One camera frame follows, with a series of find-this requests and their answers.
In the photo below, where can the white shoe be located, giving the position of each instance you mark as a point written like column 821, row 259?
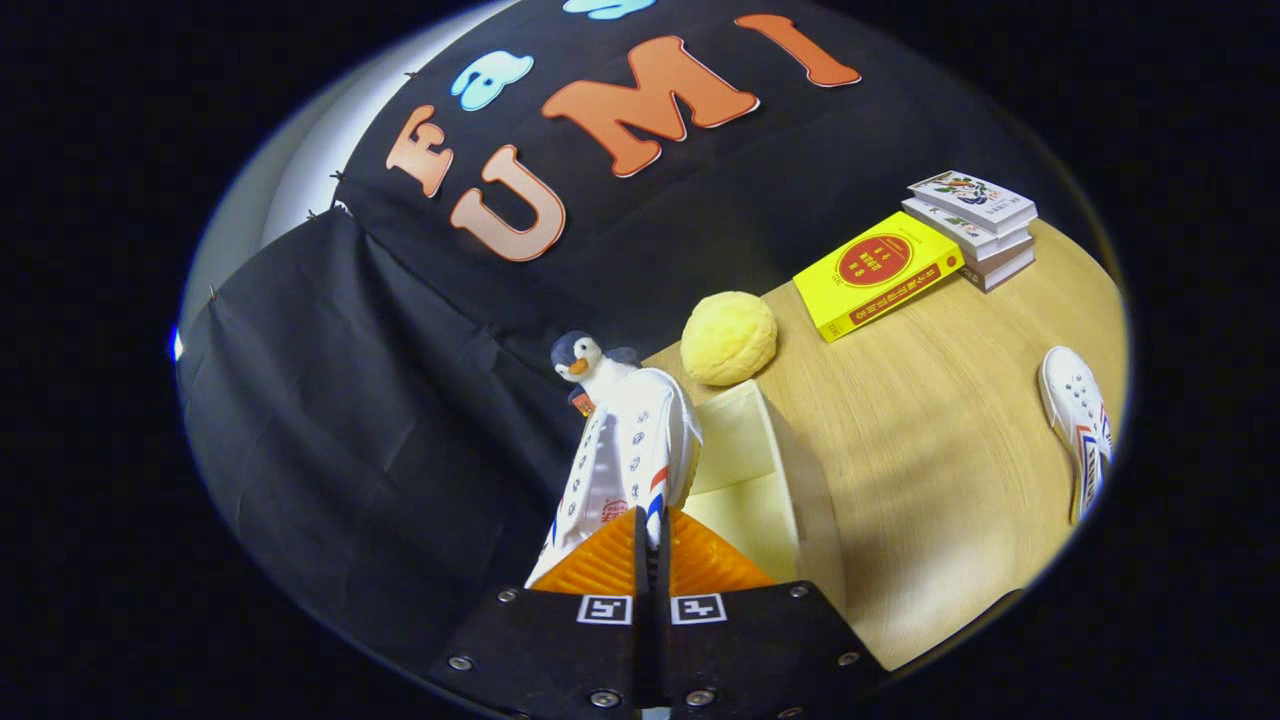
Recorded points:
column 625, row 450
column 1078, row 430

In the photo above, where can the cream fabric storage box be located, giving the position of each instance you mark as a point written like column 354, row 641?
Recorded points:
column 745, row 480

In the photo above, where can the yellow round plush bun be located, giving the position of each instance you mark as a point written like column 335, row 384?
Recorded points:
column 728, row 338

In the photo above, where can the yellow book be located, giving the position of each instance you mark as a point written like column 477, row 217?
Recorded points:
column 875, row 272

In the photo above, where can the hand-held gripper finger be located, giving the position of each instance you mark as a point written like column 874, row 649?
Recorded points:
column 641, row 575
column 664, row 580

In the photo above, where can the brown edged book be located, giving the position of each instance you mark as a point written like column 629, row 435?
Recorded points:
column 1000, row 268

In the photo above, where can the white illustrated cover book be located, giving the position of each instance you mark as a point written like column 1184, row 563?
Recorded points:
column 972, row 198

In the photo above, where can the penguin plush toy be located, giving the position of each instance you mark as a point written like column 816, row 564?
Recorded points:
column 578, row 360

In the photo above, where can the black backdrop cloth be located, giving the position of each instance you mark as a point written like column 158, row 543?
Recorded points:
column 400, row 400

